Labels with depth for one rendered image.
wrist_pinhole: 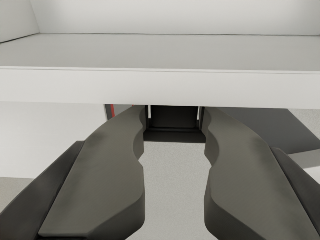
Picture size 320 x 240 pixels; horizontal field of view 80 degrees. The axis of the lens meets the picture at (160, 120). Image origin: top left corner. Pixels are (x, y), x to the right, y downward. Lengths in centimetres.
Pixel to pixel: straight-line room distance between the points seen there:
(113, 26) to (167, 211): 178
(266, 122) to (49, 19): 53
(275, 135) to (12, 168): 58
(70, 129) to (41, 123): 5
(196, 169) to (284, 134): 100
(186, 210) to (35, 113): 165
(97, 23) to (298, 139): 48
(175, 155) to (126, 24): 124
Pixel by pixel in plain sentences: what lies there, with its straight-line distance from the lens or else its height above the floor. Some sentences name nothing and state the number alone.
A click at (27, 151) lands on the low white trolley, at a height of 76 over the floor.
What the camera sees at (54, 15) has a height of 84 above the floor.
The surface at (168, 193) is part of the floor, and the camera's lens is 168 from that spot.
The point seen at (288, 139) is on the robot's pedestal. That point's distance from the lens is 54.
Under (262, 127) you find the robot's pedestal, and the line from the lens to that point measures 57.
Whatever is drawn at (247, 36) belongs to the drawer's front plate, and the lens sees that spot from 18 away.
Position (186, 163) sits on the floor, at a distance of 143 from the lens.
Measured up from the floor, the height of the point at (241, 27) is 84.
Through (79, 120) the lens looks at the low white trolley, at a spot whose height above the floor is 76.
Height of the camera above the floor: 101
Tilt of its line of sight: 58 degrees down
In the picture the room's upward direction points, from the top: 174 degrees counter-clockwise
